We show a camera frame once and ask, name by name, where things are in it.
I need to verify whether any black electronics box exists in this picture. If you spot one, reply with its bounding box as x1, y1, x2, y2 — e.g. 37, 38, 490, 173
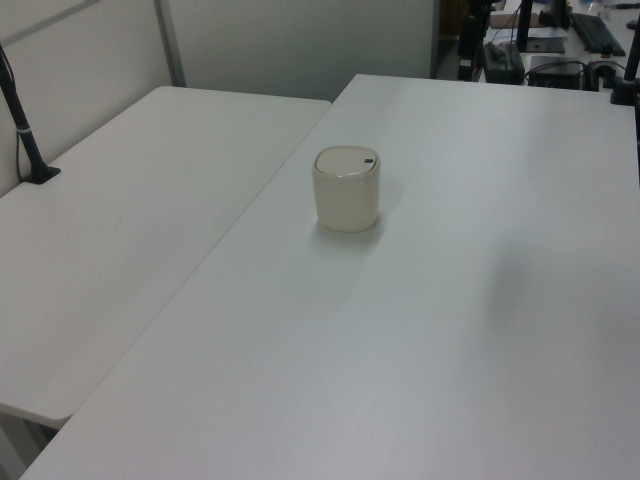
527, 55, 587, 90

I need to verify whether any black box with green light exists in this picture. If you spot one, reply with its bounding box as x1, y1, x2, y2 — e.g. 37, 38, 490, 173
481, 42, 527, 85

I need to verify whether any beige trash bin body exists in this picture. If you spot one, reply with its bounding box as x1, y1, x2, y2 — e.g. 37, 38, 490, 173
311, 145, 384, 234

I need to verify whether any grey partition frame post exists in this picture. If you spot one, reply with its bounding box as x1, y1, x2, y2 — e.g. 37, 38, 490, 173
153, 0, 188, 88

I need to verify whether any black vertical stand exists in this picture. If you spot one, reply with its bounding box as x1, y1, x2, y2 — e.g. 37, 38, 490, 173
456, 0, 496, 83

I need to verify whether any white side table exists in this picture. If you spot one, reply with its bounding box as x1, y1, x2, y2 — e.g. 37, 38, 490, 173
0, 85, 334, 480

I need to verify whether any black cable on pole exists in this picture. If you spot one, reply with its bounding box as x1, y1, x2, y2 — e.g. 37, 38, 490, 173
12, 130, 25, 184

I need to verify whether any black clamp-mounted pole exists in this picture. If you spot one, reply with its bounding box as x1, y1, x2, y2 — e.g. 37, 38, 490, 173
608, 0, 640, 107

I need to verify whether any black camera pole with clamp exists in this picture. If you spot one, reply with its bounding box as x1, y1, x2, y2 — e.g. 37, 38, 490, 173
0, 43, 63, 185

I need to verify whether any black monitor stand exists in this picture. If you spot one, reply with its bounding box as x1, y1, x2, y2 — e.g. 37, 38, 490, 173
516, 0, 572, 54

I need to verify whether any beige trash bin swing lid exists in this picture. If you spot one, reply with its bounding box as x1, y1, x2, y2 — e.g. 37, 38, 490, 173
314, 145, 380, 178

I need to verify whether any black keyboard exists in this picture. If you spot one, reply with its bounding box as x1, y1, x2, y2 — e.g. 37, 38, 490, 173
569, 12, 627, 57

